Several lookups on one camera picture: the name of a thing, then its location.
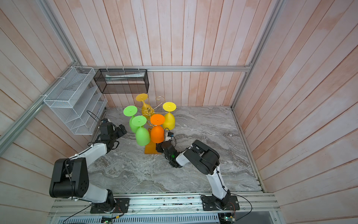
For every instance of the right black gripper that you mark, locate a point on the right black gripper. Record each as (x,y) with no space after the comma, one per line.
(161,145)

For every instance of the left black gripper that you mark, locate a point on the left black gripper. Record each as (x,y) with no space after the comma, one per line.
(120,133)

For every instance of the orange wine glass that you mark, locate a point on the orange wine glass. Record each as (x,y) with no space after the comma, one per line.
(157,132)

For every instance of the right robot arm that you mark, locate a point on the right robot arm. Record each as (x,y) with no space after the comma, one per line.
(206,160)

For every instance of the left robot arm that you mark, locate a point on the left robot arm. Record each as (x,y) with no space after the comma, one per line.
(70,178)

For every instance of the rear green wine glass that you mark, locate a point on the rear green wine glass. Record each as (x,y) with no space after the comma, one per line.
(131,111)

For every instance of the green wine glass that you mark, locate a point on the green wine glass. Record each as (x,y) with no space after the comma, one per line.
(142,135)
(131,111)

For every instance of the front green wine glass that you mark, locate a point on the front green wine glass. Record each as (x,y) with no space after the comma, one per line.
(142,135)

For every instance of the amber yellow wine glass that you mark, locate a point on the amber yellow wine glass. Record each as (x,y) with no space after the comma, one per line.
(146,110)

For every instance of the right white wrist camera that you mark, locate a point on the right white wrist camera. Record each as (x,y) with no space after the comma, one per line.
(169,136)

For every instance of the black mesh wall basket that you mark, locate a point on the black mesh wall basket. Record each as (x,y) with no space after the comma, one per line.
(122,81)

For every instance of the white mesh wall shelf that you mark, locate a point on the white mesh wall shelf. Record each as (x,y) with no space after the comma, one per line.
(76,104)

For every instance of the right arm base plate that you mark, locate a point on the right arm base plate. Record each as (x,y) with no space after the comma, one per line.
(212,203)

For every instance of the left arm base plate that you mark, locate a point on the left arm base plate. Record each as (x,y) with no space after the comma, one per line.
(118,205)

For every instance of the aluminium frame rail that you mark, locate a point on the aluminium frame rail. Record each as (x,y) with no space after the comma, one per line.
(225,68)

